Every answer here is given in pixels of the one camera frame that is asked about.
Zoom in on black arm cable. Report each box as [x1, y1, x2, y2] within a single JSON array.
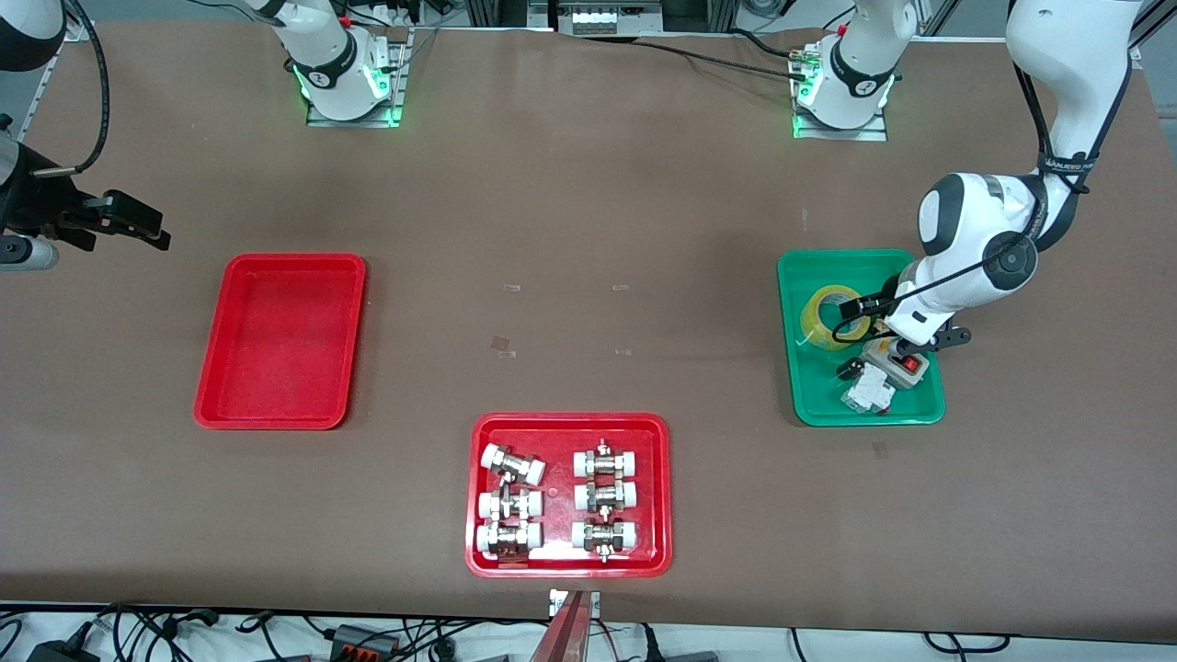
[[830, 0, 1137, 346], [30, 0, 111, 176]]

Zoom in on metal pipe fitting white caps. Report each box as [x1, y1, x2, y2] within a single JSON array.
[[571, 518, 638, 563], [477, 487, 543, 521], [475, 521, 543, 562], [573, 439, 640, 479], [481, 443, 546, 486], [573, 478, 638, 513]]

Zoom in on red aluminium bar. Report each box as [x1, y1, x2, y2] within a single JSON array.
[[529, 590, 589, 662]]

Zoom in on white power strip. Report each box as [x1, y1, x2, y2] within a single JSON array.
[[556, 0, 665, 36]]

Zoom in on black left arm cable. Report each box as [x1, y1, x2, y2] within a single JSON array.
[[830, 0, 1137, 346]]

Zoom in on green plastic tray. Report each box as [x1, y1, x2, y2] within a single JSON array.
[[777, 248, 946, 428]]

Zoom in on grey switch box red button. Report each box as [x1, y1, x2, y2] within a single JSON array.
[[860, 338, 931, 392]]

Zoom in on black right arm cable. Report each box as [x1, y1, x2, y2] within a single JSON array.
[[30, 0, 111, 176]]

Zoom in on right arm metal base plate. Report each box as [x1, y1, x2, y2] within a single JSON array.
[[306, 28, 407, 128]]

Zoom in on empty-style red plastic tray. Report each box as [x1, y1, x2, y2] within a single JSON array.
[[193, 253, 367, 431]]

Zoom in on black cable on table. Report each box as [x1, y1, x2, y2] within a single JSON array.
[[634, 37, 812, 80]]

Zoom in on red tray holding fittings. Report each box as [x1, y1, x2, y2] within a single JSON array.
[[464, 412, 673, 579]]

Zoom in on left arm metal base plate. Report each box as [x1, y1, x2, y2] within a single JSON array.
[[793, 46, 889, 142]]

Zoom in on yellow transparent tape roll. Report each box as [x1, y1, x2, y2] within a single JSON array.
[[798, 285, 873, 352]]

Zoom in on white circuit breaker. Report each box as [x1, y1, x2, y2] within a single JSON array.
[[841, 363, 897, 417]]

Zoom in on black power adapter red plugs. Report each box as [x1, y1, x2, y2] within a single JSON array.
[[331, 623, 402, 659]]

